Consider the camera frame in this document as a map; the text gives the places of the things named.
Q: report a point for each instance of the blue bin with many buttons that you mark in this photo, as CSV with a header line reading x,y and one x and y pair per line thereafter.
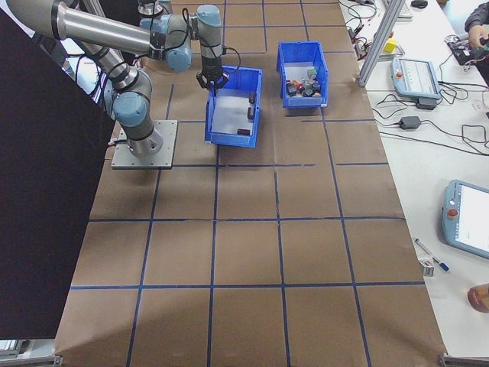
x,y
302,102

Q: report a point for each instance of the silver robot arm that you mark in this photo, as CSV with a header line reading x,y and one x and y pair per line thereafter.
x,y
151,7
95,25

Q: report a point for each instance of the black push button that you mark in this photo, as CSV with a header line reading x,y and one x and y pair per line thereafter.
x,y
305,91
317,88
292,91

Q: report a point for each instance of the white grey push button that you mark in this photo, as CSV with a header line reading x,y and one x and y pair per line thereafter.
x,y
304,80

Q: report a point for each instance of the green push button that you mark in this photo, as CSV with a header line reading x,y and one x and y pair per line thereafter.
x,y
311,71

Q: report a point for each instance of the black rectangular adapter box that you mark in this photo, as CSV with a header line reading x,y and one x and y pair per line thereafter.
x,y
426,104

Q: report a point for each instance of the small grey box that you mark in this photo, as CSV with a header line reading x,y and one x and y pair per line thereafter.
x,y
428,267

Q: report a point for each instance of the bare hand of person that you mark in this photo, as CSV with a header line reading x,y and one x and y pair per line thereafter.
x,y
478,38

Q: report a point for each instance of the small dark electrical part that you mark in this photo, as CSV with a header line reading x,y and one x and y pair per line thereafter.
x,y
252,97
243,132
250,112

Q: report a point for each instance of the yellow cube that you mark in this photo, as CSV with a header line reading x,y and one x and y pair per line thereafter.
x,y
390,46

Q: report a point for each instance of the black power adapter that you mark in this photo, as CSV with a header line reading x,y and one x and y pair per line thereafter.
x,y
410,122

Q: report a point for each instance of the grey blue teach pendant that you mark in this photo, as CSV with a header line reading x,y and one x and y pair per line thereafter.
x,y
470,218
416,76

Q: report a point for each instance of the white keyboard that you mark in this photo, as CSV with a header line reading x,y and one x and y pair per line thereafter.
x,y
405,12

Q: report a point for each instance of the black computer mouse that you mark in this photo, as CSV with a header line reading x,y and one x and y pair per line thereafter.
x,y
419,3

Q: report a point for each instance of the person in dark clothes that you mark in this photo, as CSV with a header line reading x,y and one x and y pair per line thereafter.
x,y
479,19

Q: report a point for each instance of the white blue pen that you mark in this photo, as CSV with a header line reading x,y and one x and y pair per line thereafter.
x,y
428,251

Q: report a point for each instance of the aluminium profile bar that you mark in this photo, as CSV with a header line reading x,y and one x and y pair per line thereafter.
x,y
30,361
464,361

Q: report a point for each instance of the brown rounded object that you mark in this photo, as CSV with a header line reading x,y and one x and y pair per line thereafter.
x,y
479,298

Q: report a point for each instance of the white square base plate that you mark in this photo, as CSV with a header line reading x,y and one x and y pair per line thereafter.
x,y
168,145

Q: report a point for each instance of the black frame cover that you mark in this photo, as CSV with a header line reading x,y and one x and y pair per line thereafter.
x,y
42,172

